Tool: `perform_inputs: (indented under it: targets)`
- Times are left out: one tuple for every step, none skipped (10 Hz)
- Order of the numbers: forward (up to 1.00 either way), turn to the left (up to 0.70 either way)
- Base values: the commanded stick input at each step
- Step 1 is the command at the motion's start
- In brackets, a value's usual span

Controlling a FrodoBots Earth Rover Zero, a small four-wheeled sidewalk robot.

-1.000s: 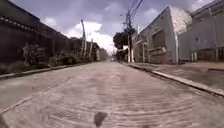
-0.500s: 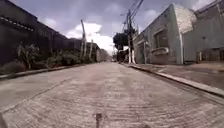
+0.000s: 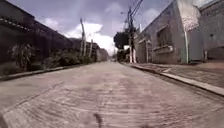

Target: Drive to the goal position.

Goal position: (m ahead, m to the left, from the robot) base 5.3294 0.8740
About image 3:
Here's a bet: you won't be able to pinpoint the distant building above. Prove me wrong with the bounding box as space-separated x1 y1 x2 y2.
70 37 110 63

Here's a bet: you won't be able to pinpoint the white-based pole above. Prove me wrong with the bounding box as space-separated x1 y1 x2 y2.
132 47 138 64

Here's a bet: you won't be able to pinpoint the grey paved road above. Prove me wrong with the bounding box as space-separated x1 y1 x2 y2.
0 60 224 128

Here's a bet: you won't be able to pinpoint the large dark tree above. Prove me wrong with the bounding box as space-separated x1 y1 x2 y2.
112 31 131 63

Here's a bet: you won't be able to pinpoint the short leaning pole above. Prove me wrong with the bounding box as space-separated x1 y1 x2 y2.
88 38 95 59

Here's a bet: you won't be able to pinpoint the utility pole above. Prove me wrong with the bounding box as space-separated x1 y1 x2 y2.
126 6 135 64

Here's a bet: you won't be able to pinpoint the tall leaning pole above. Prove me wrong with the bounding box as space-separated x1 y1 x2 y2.
78 17 88 58

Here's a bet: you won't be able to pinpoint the row of bushes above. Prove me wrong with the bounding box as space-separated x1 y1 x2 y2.
0 43 97 76

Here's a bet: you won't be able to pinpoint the grey concrete building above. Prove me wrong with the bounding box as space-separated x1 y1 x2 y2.
134 0 224 65

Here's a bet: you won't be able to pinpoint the grey concrete kerb strip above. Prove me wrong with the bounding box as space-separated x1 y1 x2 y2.
0 62 91 83

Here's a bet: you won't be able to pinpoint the grey paved sidewalk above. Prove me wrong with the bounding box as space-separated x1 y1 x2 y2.
121 61 224 98

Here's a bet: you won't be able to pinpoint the overhead wires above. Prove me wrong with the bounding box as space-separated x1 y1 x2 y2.
121 0 145 24

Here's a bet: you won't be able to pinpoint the dark long wall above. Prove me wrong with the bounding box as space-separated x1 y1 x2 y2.
0 0 78 65

